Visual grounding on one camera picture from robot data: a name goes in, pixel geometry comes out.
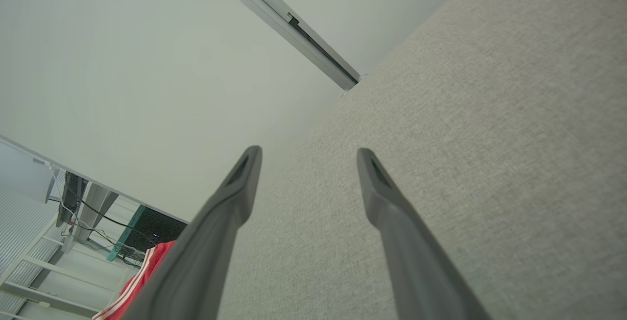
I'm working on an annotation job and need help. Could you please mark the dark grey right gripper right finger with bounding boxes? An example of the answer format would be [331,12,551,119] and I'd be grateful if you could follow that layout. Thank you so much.
[357,148,491,320]

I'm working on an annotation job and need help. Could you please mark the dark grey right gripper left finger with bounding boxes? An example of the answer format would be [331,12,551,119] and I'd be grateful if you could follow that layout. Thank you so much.
[122,146,263,320]

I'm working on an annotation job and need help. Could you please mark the red white jersey number print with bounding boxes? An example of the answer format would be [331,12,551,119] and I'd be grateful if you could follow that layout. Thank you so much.
[92,240,177,320]

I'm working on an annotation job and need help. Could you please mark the black box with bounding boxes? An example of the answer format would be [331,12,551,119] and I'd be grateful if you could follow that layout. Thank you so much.
[128,206,190,258]

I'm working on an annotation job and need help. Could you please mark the grey desk leg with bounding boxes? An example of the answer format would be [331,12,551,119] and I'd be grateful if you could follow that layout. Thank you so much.
[73,183,119,253]

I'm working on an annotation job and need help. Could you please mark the black monitor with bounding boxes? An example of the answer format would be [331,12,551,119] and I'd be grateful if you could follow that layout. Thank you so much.
[55,172,89,228]

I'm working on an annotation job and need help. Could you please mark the white metal rack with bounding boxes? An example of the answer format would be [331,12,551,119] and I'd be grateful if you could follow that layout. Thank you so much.
[0,183,138,320]

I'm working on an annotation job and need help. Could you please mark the green frame leg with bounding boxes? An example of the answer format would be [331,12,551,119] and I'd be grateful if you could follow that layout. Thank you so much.
[107,204,147,263]

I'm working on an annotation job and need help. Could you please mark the grey partition post with slot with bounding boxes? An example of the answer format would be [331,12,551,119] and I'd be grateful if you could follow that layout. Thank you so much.
[202,0,363,91]

